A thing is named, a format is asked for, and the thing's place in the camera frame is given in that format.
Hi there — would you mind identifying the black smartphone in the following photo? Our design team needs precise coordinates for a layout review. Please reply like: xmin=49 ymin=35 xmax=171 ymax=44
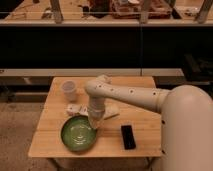
xmin=121 ymin=125 xmax=136 ymax=150

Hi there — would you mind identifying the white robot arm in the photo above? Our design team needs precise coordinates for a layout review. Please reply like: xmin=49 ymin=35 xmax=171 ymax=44
xmin=85 ymin=76 xmax=213 ymax=171

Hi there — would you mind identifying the grey metal shelf rail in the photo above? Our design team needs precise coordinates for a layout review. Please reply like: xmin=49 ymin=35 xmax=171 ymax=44
xmin=0 ymin=68 xmax=184 ymax=77

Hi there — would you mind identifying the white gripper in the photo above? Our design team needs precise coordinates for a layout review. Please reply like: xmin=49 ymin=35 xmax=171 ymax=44
xmin=88 ymin=99 xmax=105 ymax=129

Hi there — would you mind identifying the green ceramic bowl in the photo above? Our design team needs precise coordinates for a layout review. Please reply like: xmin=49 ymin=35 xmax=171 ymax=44
xmin=60 ymin=115 xmax=97 ymax=152

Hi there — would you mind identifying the white crumpled packet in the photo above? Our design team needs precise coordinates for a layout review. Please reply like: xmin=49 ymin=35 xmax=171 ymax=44
xmin=66 ymin=104 xmax=88 ymax=116

